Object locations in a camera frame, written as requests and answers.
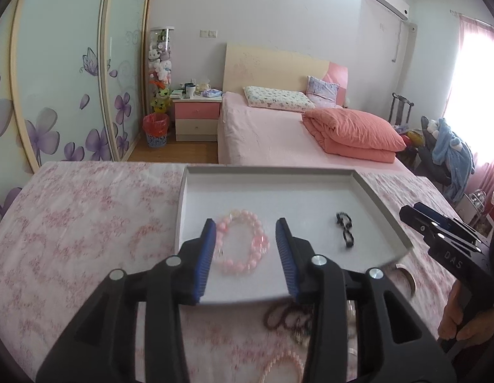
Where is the bed with pink sheet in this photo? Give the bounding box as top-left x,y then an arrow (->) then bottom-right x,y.
217,91 -> 419,176

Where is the pink and cream nightstand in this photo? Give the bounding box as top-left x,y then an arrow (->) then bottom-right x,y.
170,92 -> 223,142

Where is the folded orange quilt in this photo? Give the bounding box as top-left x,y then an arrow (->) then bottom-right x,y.
302,108 -> 407,164

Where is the wide silver bangle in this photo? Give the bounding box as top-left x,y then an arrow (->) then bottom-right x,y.
394,264 -> 417,297

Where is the clear tube of plush toys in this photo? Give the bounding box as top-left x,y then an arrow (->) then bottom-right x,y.
146,26 -> 175,114

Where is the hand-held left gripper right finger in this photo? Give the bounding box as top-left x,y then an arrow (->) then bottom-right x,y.
275,218 -> 457,383

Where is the dark red bead necklace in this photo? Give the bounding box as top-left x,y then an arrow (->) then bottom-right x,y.
264,302 -> 315,344

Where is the cream and pink headboard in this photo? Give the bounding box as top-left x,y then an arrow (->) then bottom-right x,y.
223,42 -> 349,108

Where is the grey shallow tray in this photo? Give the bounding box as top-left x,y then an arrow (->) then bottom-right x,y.
174,165 -> 414,306

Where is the pink bead bracelet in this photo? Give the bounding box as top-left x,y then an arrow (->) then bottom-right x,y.
215,208 -> 270,276

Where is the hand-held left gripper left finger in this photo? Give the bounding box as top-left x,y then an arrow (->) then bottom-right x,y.
35,219 -> 218,383

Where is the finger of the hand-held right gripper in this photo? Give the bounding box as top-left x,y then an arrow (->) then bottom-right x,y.
412,202 -> 487,244
399,205 -> 481,253

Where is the pink floral tablecloth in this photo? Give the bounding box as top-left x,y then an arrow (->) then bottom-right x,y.
0,161 -> 471,383

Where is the blue plush garment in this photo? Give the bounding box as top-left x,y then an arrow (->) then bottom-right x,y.
430,117 -> 477,196

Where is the black bead bracelet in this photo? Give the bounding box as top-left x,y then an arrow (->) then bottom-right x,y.
335,211 -> 355,249

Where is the white floral pillow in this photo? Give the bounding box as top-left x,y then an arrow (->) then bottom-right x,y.
243,86 -> 316,113

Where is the flower print sliding wardrobe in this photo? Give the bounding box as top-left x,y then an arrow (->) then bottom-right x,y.
0,0 -> 156,224

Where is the dark office chair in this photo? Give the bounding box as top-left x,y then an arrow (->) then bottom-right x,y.
420,116 -> 451,184

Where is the waste basket with red bag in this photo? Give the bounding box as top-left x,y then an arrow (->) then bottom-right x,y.
142,113 -> 170,148

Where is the pink curtain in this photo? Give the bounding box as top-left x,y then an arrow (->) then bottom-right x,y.
442,14 -> 494,208

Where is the person's right hand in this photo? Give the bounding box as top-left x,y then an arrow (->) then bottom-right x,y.
438,281 -> 494,342

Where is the purple pillow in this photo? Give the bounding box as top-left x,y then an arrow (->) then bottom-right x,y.
306,76 -> 340,108

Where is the peach pearl bracelet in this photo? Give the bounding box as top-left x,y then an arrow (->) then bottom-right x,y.
257,350 -> 305,383

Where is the black wooden chair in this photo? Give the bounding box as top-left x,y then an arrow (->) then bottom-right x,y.
388,93 -> 414,126

